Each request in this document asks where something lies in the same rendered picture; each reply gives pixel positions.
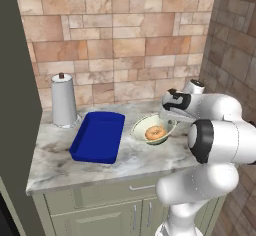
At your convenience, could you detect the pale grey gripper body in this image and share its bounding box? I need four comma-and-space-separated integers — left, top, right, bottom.
158, 103, 198, 124

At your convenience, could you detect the glazed brown donut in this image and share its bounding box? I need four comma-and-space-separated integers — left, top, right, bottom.
144, 125, 168, 142

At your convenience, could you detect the pale green bowl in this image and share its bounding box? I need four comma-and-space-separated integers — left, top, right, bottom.
130, 113, 178, 146

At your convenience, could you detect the blue rectangular tray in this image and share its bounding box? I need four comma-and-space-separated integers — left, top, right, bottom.
68, 111, 126, 165

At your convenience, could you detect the pale green drawer front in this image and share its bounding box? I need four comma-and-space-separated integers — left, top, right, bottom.
72, 175, 162, 210

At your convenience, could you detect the narrow pale green cupboard door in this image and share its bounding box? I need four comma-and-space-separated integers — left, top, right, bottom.
141, 196, 172, 236

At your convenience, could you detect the white paper towel roll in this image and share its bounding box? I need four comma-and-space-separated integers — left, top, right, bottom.
50, 72, 82, 129

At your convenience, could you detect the wide pale green cupboard door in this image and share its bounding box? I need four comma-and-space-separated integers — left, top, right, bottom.
49, 199, 144, 236

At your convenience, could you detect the tall dark grey cabinet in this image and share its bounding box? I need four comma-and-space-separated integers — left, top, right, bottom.
0, 0, 47, 236

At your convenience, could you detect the silver drawer handle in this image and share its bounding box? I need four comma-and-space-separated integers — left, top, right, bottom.
128, 183, 157, 192

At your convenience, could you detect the silver cupboard door handle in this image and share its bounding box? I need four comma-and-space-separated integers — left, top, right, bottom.
132, 203, 138, 232
147, 201, 153, 228

